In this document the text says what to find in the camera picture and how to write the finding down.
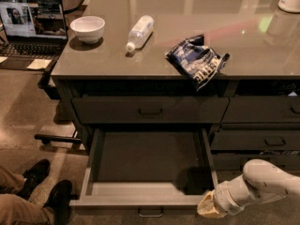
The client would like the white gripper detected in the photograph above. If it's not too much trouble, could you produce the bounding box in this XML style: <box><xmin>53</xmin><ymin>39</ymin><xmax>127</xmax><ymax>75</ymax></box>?
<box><xmin>197</xmin><ymin>181</ymin><xmax>244</xmax><ymax>218</ymax></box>

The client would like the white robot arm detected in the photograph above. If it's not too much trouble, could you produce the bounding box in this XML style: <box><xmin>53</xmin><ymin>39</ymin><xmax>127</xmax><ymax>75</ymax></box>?
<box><xmin>197</xmin><ymin>159</ymin><xmax>300</xmax><ymax>218</ymax></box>

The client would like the blue chip bag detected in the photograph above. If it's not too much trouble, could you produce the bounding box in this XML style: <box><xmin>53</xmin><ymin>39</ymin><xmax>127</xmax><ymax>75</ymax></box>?
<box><xmin>165</xmin><ymin>34</ymin><xmax>230</xmax><ymax>91</ymax></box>

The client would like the black right shoe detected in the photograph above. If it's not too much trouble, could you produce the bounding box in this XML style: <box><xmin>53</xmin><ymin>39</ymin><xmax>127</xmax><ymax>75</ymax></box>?
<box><xmin>43</xmin><ymin>180</ymin><xmax>72</xmax><ymax>225</ymax></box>

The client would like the black shoe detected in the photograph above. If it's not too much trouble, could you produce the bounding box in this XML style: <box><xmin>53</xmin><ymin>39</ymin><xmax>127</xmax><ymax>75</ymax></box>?
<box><xmin>17</xmin><ymin>159</ymin><xmax>51</xmax><ymax>200</ymax></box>
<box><xmin>43</xmin><ymin>180</ymin><xmax>72</xmax><ymax>225</ymax></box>

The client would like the black left shoe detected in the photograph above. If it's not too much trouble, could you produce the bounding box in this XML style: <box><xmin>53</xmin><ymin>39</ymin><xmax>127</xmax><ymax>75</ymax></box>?
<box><xmin>17</xmin><ymin>159</ymin><xmax>51</xmax><ymax>200</ymax></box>

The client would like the black chair base leg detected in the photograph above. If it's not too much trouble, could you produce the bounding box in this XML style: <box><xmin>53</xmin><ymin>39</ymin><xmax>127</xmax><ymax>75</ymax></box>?
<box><xmin>34</xmin><ymin>134</ymin><xmax>82</xmax><ymax>144</ymax></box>

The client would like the clear plastic water bottle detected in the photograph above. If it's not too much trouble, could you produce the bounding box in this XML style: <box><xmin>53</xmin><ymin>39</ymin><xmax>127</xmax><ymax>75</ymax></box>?
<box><xmin>126</xmin><ymin>15</ymin><xmax>154</xmax><ymax>53</ymax></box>

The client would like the tan trouser leg lower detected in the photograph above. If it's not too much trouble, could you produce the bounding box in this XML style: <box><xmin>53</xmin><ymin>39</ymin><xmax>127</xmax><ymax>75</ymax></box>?
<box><xmin>0</xmin><ymin>194</ymin><xmax>54</xmax><ymax>225</ymax></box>

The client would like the tan trouser leg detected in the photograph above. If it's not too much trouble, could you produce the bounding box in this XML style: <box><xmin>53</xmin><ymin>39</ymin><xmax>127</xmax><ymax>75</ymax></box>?
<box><xmin>0</xmin><ymin>194</ymin><xmax>54</xmax><ymax>225</ymax></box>
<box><xmin>0</xmin><ymin>165</ymin><xmax>25</xmax><ymax>194</ymax></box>

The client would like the tan trouser leg upper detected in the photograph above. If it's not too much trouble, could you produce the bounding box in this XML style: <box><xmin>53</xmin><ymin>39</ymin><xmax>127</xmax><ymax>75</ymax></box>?
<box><xmin>0</xmin><ymin>165</ymin><xmax>25</xmax><ymax>194</ymax></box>

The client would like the white ceramic bowl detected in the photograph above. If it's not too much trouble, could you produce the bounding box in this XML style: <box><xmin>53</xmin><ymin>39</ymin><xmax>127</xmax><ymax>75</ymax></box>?
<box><xmin>70</xmin><ymin>16</ymin><xmax>105</xmax><ymax>44</ymax></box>

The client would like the white sticky note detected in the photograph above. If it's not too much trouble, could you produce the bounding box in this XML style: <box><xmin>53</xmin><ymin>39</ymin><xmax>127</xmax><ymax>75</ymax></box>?
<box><xmin>27</xmin><ymin>59</ymin><xmax>51</xmax><ymax>70</ymax></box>

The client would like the open black laptop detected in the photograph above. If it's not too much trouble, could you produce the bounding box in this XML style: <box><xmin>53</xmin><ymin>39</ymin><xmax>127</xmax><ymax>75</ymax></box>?
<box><xmin>0</xmin><ymin>0</ymin><xmax>68</xmax><ymax>70</ymax></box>

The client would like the dark cabinet frame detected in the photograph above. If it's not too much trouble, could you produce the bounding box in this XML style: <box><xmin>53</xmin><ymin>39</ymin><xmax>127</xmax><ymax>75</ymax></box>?
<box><xmin>51</xmin><ymin>74</ymin><xmax>300</xmax><ymax>173</ymax></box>

